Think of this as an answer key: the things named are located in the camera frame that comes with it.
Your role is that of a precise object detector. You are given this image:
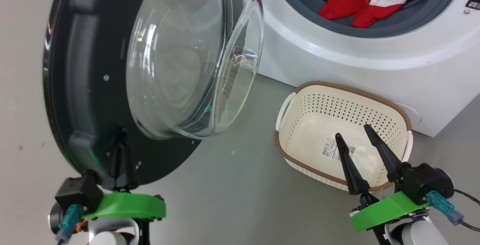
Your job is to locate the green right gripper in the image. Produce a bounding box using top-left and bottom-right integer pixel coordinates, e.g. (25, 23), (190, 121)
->
(335, 124), (430, 233)

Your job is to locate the black round glass washer door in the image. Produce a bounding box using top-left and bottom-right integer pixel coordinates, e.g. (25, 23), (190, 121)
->
(42, 0), (265, 191)

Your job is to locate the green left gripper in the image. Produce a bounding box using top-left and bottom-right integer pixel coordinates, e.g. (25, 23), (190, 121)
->
(83, 129), (167, 221)

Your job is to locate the right camera cable teal plug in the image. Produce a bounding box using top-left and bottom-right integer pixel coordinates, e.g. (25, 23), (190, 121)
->
(427, 189), (480, 233)

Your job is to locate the white barcode label sticker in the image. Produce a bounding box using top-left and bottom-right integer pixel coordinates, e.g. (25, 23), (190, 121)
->
(320, 137), (355, 161)

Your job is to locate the cream perforated basket brown rim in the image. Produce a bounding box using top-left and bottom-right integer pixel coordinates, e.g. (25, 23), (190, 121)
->
(274, 81), (414, 192)

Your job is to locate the round drain filter cover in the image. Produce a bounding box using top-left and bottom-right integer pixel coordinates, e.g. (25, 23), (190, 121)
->
(392, 102), (422, 126)

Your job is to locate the red garment with white stripe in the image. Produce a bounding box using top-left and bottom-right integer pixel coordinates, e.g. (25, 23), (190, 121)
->
(352, 0), (438, 29)

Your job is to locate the white front-load washing machine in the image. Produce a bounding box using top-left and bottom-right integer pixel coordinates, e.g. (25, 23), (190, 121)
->
(240, 0), (480, 137)

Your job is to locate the grey rubber door seal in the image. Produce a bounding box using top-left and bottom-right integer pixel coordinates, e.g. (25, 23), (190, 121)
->
(270, 0), (464, 38)

